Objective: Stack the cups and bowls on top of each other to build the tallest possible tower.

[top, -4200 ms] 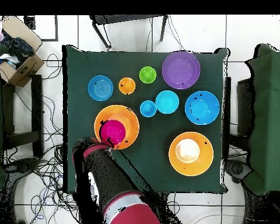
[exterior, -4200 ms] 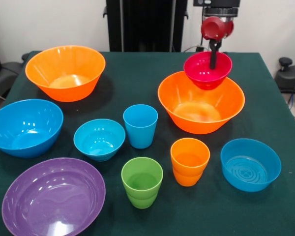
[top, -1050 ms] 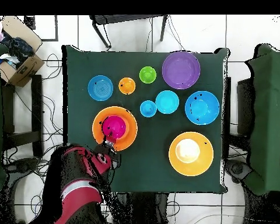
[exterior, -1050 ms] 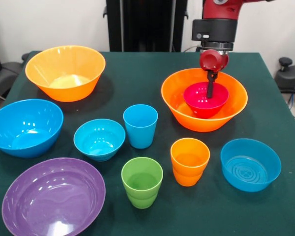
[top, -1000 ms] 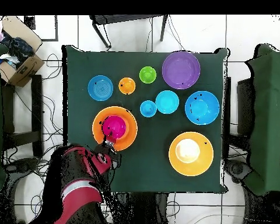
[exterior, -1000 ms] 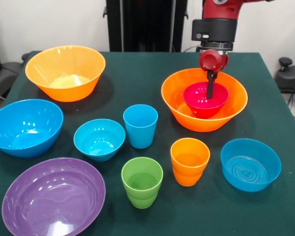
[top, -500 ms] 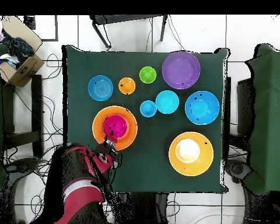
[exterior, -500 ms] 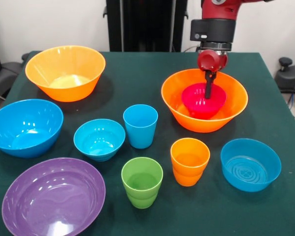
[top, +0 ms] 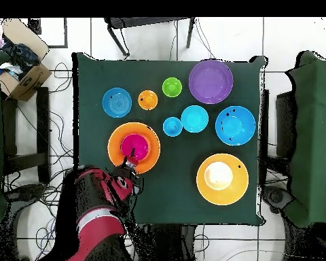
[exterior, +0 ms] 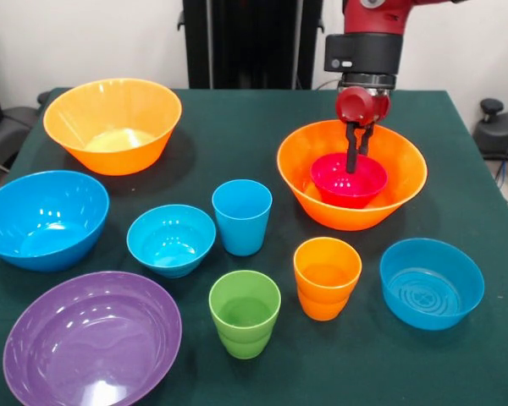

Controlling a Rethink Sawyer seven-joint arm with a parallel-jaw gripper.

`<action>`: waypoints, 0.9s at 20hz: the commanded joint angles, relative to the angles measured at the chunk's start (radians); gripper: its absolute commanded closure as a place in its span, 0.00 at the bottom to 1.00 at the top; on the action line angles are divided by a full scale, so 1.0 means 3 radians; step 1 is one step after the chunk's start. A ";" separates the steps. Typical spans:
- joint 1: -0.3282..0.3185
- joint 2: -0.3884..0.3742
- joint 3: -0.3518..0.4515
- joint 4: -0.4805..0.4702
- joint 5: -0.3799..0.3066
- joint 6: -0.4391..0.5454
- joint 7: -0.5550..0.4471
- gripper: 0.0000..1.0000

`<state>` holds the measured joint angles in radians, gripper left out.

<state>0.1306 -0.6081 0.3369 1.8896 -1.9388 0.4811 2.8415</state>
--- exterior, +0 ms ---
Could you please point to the small cyan bowl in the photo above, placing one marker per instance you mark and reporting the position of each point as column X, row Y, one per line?
column 171, row 241

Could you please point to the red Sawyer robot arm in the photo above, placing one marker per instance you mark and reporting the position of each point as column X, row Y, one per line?
column 372, row 55

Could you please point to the blue cup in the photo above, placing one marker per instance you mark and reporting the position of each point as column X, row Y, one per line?
column 241, row 228

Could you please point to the orange cup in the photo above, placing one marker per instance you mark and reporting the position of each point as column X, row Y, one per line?
column 326, row 296

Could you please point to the large blue bowl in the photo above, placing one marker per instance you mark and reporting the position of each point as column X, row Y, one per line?
column 42, row 211

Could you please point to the black pedestal foot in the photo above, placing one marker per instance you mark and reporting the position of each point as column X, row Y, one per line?
column 8, row 127
column 499, row 135

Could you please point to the small magenta bowl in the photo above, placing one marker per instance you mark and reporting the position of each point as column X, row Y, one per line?
column 343, row 194

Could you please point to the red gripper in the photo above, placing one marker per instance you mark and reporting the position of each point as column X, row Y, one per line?
column 357, row 105

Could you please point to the blue ribbed-bottom bowl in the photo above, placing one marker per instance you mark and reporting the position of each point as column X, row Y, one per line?
column 432, row 292

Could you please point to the large purple bowl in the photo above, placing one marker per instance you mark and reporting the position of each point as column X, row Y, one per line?
column 93, row 338

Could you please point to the dark green tablecloth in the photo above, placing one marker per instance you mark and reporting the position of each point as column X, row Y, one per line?
column 237, row 114

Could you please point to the green cup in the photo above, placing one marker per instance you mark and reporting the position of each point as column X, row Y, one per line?
column 244, row 334

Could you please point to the large orange bowl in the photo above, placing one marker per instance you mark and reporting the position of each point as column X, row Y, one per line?
column 343, row 220
column 110, row 110

